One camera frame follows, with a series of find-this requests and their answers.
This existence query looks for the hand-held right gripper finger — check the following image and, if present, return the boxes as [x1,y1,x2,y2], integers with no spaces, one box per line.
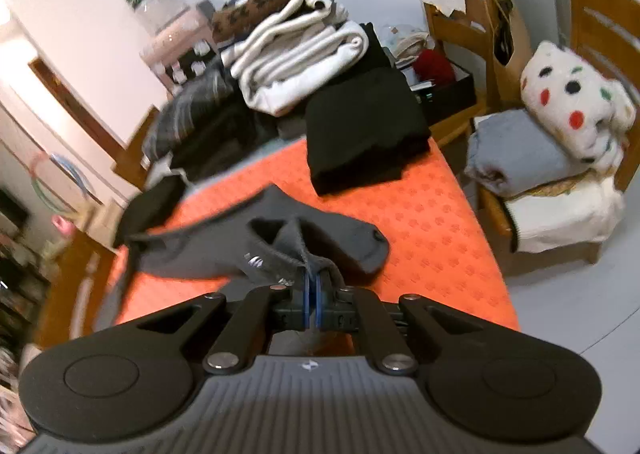
[314,270,487,378]
[131,268,312,376]

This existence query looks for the dark folded clothes pile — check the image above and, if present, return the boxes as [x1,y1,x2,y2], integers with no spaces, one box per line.
[170,98,308,185]

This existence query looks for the orange patterned table mat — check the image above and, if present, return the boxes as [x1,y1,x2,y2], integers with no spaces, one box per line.
[107,136,521,335]

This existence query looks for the black folded garment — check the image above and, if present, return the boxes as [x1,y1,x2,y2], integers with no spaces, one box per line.
[305,22,433,197]

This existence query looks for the black cloth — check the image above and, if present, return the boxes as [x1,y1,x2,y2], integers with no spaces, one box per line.
[114,178,187,249]

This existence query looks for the grey plaid garment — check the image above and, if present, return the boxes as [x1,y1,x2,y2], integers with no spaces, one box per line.
[142,66,241,162]

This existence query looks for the white folded garment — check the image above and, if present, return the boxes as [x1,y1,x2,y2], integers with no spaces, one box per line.
[220,0,368,117]

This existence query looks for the black box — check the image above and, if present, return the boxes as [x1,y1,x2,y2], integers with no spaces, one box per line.
[410,58,477,127]

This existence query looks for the grey-blue folded garment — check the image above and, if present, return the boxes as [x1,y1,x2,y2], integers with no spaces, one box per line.
[465,108,608,197]

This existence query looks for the white folded cloth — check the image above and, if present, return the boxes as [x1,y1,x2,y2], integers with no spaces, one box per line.
[502,169,626,255]

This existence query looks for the hula hoop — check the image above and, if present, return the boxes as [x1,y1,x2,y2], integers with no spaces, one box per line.
[29,151,97,221]

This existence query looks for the red cloth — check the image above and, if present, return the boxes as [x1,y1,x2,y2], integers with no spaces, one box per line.
[414,50,457,84]

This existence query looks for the cluttered shelf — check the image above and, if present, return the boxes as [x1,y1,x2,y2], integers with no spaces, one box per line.
[0,189,53,395]

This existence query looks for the wooden chair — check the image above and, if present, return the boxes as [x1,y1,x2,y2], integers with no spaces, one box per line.
[422,0,501,147]
[470,0,640,279]

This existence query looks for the polka dot fleece blanket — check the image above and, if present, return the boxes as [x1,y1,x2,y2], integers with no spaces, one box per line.
[520,40,640,171]

